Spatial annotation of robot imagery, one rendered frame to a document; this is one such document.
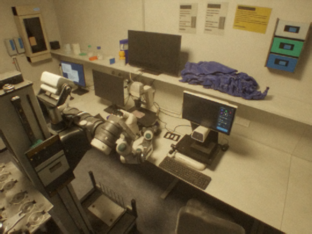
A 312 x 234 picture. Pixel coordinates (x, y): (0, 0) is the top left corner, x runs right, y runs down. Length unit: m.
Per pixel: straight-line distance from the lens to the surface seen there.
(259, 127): 2.06
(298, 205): 1.78
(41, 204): 1.09
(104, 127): 1.05
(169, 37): 1.98
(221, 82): 1.76
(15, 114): 0.92
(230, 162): 1.82
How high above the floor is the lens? 1.99
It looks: 33 degrees down
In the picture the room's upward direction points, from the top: straight up
